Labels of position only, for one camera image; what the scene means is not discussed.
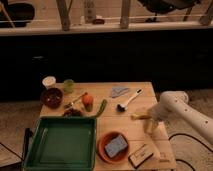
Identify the green chili pepper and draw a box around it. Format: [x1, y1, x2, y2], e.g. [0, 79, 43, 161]
[93, 99, 107, 117]

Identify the yellow banana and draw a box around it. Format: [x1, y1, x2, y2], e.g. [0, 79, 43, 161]
[131, 114, 150, 120]

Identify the wooden block eraser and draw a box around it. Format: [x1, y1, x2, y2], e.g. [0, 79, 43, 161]
[128, 144, 154, 169]

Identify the dark brown round object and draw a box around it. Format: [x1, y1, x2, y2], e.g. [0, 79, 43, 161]
[63, 108, 83, 117]

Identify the orange bowl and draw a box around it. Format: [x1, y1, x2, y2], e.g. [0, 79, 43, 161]
[97, 131, 130, 164]

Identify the metal fork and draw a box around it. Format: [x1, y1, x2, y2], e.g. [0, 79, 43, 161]
[64, 92, 87, 109]

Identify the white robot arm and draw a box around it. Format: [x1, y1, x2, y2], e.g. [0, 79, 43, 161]
[147, 91, 213, 145]

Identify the orange carrot toy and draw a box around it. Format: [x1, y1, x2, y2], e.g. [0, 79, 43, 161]
[82, 94, 94, 112]

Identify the green cup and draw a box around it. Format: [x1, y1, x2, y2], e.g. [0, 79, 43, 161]
[63, 79, 74, 93]

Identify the blue sponge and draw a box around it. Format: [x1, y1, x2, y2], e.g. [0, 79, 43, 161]
[104, 135, 128, 158]

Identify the white handled dish brush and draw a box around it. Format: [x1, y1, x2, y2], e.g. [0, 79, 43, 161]
[117, 89, 142, 112]

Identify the dark red bowl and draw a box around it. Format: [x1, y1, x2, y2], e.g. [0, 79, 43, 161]
[40, 88, 63, 109]

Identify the grey folded cloth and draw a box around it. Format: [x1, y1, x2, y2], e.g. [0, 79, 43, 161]
[110, 86, 130, 98]

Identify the black cable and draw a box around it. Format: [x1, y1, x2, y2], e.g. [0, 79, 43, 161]
[168, 132, 213, 171]

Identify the green plastic tray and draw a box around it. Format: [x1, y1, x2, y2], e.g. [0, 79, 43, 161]
[24, 117, 96, 171]

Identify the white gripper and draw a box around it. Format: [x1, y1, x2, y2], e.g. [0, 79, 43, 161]
[144, 104, 166, 134]

